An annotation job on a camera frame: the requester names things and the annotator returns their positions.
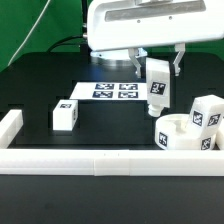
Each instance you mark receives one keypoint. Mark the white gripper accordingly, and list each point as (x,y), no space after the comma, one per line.
(123,24)

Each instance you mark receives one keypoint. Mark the white U-shaped fence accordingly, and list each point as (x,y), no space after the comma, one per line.
(101,162)

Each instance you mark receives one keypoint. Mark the white sheet with markers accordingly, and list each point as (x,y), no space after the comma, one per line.
(109,91)

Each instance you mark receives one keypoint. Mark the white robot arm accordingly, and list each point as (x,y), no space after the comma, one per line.
(113,55)

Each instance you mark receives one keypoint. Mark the white round stool seat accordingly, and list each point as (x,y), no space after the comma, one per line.
(171,134)

